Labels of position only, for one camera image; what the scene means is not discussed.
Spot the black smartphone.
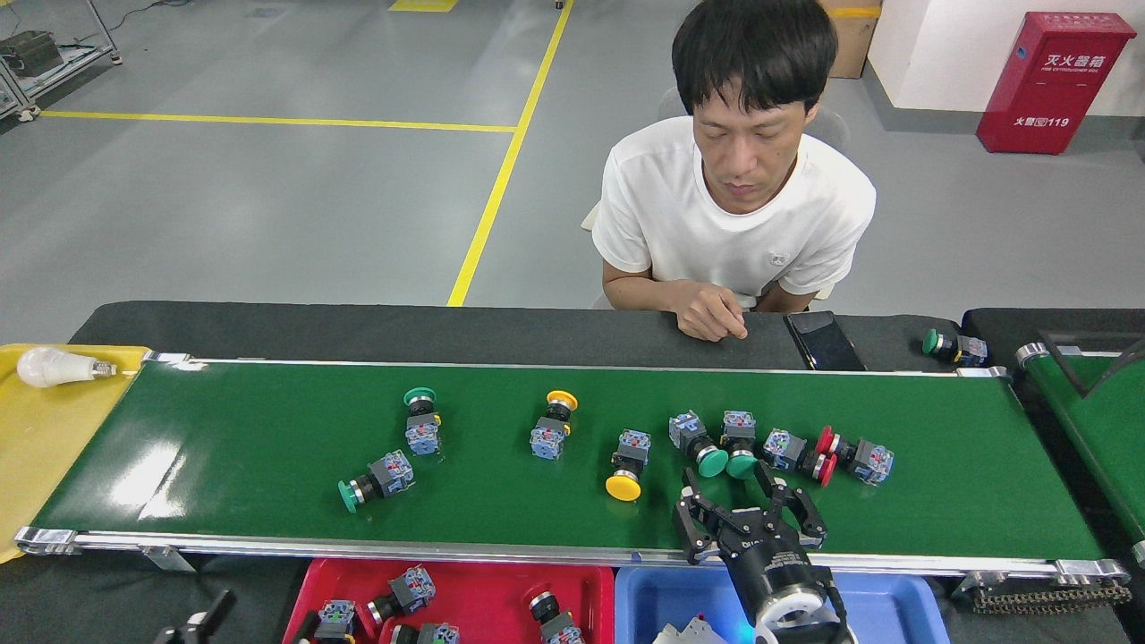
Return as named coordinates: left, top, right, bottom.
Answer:
left=784, top=310, right=869, bottom=372

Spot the metal rack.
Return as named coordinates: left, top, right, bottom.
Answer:
left=0, top=0, right=123, bottom=123

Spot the yellow mushroom push button switch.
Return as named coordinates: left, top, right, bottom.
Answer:
left=530, top=390, right=580, bottom=462
left=605, top=429, right=652, bottom=503

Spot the green mushroom push button switch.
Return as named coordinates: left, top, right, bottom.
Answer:
left=337, top=449, right=416, bottom=514
left=668, top=411, right=730, bottom=479
left=922, top=328, right=989, bottom=368
left=721, top=411, right=759, bottom=480
left=403, top=386, right=443, bottom=457

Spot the person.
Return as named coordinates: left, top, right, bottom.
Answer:
left=590, top=0, right=878, bottom=343

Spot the red fire extinguisher box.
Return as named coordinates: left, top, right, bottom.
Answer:
left=975, top=11, right=1137, bottom=155

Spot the white light bulb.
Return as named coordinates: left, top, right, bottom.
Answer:
left=16, top=346, right=119, bottom=389

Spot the green feeder conveyor belt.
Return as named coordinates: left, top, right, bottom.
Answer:
left=1017, top=342, right=1145, bottom=569

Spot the person's right hand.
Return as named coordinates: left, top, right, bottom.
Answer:
left=671, top=280, right=751, bottom=343

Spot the long green conveyor belt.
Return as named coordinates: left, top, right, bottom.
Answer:
left=13, top=352, right=1130, bottom=582

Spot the white circuit breaker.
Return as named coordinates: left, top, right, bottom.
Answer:
left=651, top=615, right=727, bottom=644

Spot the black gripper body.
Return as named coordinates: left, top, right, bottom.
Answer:
left=716, top=508, right=835, bottom=620

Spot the cardboard box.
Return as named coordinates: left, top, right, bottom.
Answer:
left=818, top=0, right=882, bottom=80

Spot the yellow plastic tray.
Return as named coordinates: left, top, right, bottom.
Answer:
left=0, top=343, right=153, bottom=564

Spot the black roller chain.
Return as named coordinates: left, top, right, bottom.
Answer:
left=971, top=580, right=1135, bottom=615

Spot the red plastic tray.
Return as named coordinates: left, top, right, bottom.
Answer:
left=284, top=558, right=616, bottom=644

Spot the blue plastic tray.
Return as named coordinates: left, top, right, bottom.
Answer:
left=614, top=563, right=952, bottom=644

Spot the black guide frame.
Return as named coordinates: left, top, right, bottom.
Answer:
left=1040, top=331, right=1145, bottom=399

